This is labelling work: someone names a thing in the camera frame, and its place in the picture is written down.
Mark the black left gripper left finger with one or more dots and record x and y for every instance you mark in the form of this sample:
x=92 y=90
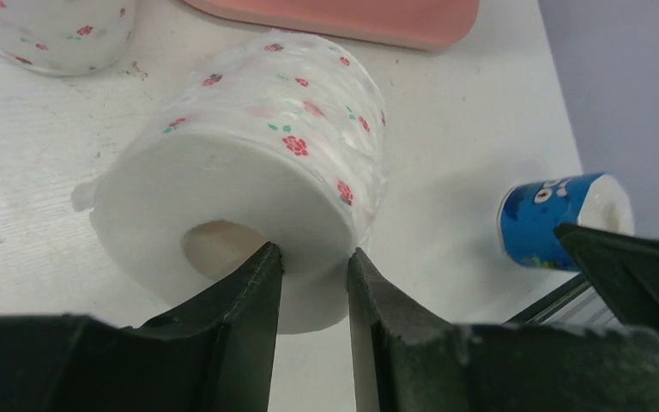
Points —
x=214 y=352

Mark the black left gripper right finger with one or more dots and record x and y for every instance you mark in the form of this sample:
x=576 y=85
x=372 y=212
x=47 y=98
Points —
x=406 y=358

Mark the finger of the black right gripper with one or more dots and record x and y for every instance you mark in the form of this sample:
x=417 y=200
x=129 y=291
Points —
x=623 y=270

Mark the white floral roll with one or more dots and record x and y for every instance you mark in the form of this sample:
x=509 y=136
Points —
x=280 y=137
x=66 y=38

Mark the pink three-tier wooden shelf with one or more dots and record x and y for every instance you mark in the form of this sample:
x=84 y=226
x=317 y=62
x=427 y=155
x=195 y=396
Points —
x=427 y=25

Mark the blue wrapped roll right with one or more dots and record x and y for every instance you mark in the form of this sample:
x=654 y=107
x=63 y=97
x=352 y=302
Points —
x=529 y=213

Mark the aluminium frame rail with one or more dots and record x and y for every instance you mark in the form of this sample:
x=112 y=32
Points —
x=574 y=302

